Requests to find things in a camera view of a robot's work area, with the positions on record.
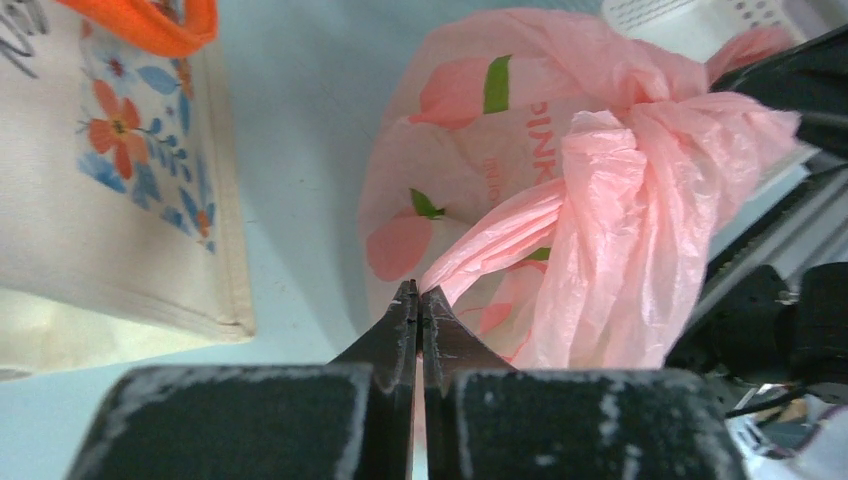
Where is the pink plastic bag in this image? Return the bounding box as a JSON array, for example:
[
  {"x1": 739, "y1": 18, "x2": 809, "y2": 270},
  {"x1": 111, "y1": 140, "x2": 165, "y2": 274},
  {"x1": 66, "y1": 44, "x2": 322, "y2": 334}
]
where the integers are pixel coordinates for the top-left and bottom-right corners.
[{"x1": 358, "y1": 8, "x2": 800, "y2": 369}]

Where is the beige floral tote bag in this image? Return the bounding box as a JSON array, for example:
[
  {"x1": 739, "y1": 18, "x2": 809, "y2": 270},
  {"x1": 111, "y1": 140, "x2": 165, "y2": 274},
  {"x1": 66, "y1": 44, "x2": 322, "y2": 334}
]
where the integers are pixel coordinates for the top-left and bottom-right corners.
[{"x1": 1, "y1": 1, "x2": 256, "y2": 381}]

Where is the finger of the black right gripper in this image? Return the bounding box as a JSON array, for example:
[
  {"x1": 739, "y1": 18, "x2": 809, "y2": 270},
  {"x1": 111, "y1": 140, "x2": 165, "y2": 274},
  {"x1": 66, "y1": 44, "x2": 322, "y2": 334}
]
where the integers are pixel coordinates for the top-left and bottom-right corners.
[{"x1": 710, "y1": 25, "x2": 847, "y2": 159}]

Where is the white plastic basket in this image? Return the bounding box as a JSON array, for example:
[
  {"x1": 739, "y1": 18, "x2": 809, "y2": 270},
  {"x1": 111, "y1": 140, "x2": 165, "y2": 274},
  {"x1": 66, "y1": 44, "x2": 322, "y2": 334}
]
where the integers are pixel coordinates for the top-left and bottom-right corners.
[{"x1": 601, "y1": 0, "x2": 808, "y2": 62}]

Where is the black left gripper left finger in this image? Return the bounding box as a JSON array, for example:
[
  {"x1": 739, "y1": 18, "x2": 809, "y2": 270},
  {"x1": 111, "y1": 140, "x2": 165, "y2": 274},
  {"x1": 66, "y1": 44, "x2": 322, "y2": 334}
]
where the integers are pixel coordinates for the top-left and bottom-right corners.
[{"x1": 68, "y1": 281, "x2": 419, "y2": 479}]

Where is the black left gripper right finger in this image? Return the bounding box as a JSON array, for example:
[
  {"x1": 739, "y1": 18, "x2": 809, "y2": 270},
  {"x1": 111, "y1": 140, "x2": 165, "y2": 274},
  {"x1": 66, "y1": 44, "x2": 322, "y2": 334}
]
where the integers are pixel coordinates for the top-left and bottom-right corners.
[{"x1": 420, "y1": 289, "x2": 747, "y2": 479}]

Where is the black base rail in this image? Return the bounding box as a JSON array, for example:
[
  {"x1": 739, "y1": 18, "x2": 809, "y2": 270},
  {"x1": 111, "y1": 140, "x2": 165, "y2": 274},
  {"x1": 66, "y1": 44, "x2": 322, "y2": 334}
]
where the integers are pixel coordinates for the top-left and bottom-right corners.
[{"x1": 690, "y1": 166, "x2": 847, "y2": 321}]

